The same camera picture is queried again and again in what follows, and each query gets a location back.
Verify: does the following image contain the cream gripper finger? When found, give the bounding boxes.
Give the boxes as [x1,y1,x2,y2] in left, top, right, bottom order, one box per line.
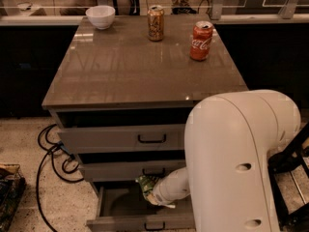
[148,195,176,209]

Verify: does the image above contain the middle grey drawer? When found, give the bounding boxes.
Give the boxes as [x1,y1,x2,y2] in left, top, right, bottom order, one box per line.
[77,149,188,182]

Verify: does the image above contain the grey drawer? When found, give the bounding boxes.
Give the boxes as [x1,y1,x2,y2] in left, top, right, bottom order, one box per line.
[77,149,188,182]
[86,181,195,232]
[59,107,190,153]

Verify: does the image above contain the top grey drawer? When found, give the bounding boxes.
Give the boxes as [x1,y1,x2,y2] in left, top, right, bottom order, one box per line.
[59,107,190,153]

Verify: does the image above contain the bottom grey drawer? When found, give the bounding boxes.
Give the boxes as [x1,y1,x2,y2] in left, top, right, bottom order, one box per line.
[86,181,195,232]

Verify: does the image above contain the basket with items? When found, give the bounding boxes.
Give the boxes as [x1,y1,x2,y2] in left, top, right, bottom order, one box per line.
[0,163,26,232]

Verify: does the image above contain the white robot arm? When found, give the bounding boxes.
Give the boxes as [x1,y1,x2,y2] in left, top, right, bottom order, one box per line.
[150,90,300,232]

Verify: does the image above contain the white bowl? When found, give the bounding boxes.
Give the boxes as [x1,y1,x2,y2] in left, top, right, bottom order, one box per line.
[86,5,116,29]

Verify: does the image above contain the red coca-cola can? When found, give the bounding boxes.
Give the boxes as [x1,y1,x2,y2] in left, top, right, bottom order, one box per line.
[190,21,213,61]

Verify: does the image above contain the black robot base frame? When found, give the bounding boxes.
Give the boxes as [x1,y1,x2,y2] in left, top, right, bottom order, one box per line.
[268,124,309,232]

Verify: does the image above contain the green jalapeno chip bag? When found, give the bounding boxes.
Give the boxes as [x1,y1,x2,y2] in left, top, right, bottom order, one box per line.
[135,175,159,205]

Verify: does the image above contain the grey drawer cabinet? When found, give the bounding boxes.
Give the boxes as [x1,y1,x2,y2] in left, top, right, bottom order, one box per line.
[42,14,253,232]

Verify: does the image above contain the gold soda can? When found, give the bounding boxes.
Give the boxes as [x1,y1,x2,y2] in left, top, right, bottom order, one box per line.
[148,5,164,42]

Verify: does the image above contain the black floor cables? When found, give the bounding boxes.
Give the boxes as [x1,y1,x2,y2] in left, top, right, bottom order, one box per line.
[35,124,85,232]

